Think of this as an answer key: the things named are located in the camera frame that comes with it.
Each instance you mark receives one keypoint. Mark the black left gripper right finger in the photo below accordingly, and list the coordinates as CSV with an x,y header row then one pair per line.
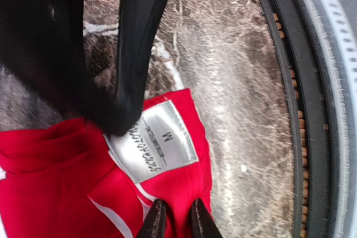
x,y
202,224

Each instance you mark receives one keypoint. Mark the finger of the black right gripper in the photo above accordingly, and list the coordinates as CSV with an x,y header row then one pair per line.
x,y
42,43
138,24

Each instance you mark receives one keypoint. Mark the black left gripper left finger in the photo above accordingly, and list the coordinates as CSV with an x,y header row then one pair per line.
x,y
154,225

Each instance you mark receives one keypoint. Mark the red boxer briefs white trim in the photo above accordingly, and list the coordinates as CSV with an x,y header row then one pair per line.
x,y
71,180

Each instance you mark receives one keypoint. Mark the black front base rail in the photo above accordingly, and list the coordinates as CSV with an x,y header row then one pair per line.
x,y
308,97

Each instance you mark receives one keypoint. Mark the grey slotted cable duct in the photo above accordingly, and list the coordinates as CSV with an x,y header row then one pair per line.
x,y
338,42

